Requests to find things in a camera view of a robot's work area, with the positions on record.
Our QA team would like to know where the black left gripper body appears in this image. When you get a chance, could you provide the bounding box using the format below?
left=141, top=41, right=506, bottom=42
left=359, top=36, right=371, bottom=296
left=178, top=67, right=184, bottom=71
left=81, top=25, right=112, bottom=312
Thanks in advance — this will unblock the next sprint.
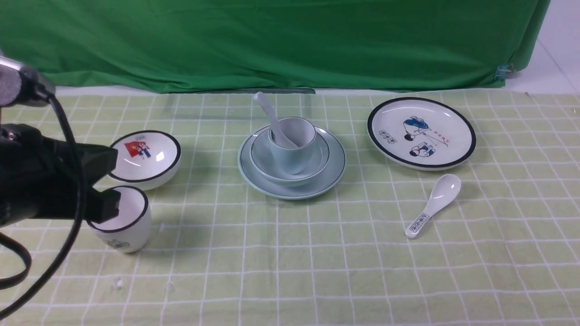
left=0, top=124, right=120, bottom=227

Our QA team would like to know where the white cup with bicycle picture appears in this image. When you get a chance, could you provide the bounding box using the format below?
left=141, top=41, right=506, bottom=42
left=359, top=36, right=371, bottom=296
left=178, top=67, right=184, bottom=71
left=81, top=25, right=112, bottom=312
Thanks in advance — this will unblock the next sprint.
left=87, top=186, right=152, bottom=253

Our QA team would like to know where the light blue bowl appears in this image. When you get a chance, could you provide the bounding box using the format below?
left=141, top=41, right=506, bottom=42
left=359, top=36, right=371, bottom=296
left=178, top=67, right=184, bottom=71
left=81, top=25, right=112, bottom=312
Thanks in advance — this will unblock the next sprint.
left=250, top=130, right=329, bottom=187

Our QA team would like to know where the plain white spoon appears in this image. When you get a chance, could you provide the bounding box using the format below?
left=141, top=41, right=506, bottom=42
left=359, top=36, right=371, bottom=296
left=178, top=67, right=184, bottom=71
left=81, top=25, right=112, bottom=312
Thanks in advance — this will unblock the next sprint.
left=253, top=91, right=298, bottom=149

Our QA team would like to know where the light blue cup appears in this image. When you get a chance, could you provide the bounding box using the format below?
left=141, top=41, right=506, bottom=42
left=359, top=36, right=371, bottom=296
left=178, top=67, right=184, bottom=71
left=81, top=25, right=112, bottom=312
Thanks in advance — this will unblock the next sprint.
left=268, top=117, right=317, bottom=175

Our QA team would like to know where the white spoon with label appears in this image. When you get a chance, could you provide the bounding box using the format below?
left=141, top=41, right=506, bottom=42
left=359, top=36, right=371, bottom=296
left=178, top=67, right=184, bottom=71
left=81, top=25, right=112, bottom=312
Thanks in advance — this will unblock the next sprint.
left=405, top=174, right=462, bottom=239

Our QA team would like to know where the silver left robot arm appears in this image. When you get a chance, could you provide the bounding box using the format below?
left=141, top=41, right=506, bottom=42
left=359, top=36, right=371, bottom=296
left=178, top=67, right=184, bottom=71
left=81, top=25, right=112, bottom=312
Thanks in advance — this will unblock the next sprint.
left=0, top=57, right=121, bottom=227

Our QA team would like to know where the white bowl with flag picture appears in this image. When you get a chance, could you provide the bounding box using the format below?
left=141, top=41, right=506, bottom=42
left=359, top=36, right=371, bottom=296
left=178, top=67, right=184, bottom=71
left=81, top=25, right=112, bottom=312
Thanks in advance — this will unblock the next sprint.
left=108, top=130, right=183, bottom=191

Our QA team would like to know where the green backdrop cloth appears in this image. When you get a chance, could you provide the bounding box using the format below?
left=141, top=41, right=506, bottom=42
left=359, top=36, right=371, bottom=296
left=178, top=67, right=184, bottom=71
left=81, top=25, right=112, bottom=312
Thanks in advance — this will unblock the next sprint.
left=0, top=0, right=550, bottom=93

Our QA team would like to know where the light blue plate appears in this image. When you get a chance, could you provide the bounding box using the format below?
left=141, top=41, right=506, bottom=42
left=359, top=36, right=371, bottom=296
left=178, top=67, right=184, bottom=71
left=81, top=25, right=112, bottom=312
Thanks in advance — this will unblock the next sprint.
left=237, top=125, right=347, bottom=201

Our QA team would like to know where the white plate with black rim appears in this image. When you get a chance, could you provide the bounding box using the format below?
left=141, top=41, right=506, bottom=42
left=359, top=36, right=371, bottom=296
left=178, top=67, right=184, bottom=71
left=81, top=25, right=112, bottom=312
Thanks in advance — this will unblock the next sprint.
left=367, top=97, right=477, bottom=171

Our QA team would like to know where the green checkered tablecloth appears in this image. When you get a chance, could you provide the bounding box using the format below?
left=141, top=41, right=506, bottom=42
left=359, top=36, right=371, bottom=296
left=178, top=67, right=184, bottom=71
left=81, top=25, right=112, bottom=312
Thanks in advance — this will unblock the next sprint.
left=1, top=90, right=580, bottom=326

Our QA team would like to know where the black cable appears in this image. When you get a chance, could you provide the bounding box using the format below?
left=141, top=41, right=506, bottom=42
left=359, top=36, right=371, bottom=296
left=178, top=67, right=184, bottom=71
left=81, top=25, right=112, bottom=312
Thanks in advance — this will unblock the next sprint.
left=0, top=91, right=87, bottom=319

